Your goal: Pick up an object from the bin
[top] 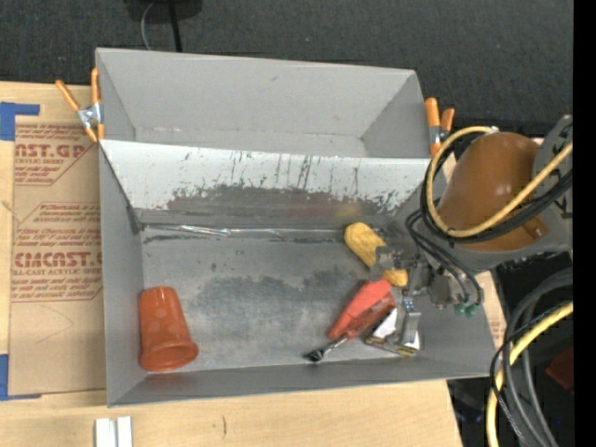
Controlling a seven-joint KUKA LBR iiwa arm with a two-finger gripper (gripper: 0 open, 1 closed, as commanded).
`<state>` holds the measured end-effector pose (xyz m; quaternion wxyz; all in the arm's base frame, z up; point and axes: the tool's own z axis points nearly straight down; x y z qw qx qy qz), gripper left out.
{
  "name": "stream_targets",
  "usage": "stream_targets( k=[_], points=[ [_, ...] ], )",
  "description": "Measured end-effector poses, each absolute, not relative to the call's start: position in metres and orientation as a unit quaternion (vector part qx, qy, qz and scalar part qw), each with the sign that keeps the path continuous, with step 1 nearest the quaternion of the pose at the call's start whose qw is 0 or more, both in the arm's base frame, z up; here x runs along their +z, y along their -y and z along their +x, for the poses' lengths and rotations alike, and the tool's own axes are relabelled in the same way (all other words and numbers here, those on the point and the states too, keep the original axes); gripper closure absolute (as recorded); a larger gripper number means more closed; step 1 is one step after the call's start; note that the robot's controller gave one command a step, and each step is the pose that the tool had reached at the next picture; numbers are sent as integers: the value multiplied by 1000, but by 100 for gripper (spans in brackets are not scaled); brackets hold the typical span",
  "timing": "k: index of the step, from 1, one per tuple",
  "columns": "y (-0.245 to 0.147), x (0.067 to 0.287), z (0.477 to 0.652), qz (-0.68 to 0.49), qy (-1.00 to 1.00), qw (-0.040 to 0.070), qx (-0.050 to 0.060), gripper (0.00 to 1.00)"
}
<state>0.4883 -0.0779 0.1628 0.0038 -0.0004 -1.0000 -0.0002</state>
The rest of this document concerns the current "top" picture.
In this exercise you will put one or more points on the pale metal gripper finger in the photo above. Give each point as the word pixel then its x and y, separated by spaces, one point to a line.
pixel 410 329
pixel 384 256

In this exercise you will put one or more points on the yellow toy corn cob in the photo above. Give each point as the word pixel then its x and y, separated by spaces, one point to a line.
pixel 365 242

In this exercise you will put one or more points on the white flat packet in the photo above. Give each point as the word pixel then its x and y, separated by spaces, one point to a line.
pixel 386 329

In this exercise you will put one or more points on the grey metal bin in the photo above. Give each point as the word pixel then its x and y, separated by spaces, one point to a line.
pixel 261 296

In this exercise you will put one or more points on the orange plastic cup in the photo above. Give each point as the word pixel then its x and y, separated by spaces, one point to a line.
pixel 163 329

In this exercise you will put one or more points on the brown cardboard board red print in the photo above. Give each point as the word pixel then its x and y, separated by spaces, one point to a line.
pixel 56 333

